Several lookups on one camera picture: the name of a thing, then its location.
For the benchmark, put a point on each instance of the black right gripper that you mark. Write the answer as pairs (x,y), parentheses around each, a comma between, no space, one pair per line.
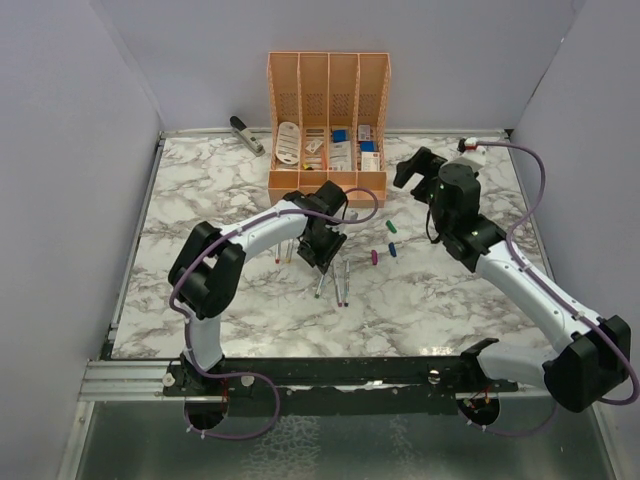
(424,162)

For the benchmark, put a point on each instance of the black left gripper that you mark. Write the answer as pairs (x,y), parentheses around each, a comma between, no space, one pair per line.
(321,258)

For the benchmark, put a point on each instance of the white pen green end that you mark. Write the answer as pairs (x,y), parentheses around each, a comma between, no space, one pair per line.
(320,286)

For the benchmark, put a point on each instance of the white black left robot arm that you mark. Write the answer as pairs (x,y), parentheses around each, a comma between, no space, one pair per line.
(207,271)

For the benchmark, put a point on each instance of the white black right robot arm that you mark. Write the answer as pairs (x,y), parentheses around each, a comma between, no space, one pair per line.
(589,354)

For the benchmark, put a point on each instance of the white pen blue end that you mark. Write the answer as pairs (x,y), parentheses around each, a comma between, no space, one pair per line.
(346,283)

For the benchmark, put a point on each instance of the white pen magenta end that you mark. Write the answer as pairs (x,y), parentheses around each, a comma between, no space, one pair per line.
(337,286)

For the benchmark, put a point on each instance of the green pen cap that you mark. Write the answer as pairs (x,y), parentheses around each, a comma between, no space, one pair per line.
(391,227)

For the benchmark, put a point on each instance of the white red staples box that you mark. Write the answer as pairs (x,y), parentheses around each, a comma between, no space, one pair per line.
(370,161)

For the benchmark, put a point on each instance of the blue eraser box lower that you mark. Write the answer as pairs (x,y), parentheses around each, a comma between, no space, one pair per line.
(368,146)

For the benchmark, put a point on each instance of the blue eraser box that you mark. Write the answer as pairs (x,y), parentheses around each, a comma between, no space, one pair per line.
(368,146)
(339,135)

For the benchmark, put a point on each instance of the blue eraser box upper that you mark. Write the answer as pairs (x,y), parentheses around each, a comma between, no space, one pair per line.
(339,135)

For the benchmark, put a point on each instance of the orange plastic desk organizer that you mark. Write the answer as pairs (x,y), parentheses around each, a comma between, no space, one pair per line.
(322,92)

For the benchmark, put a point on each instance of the small white packet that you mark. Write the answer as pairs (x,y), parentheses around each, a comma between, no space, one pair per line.
(313,145)

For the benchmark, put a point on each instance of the white oval label card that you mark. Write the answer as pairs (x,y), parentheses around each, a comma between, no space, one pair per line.
(288,143)

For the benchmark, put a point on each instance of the black grey stapler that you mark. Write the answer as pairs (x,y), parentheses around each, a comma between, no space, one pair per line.
(246,136)

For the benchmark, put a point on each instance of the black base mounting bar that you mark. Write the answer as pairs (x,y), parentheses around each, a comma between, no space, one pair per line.
(327,386)

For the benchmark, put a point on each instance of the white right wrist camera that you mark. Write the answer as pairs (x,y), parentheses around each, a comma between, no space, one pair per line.
(471,153)

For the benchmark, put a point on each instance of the aluminium table edge rail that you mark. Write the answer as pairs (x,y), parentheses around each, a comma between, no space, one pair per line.
(107,327)

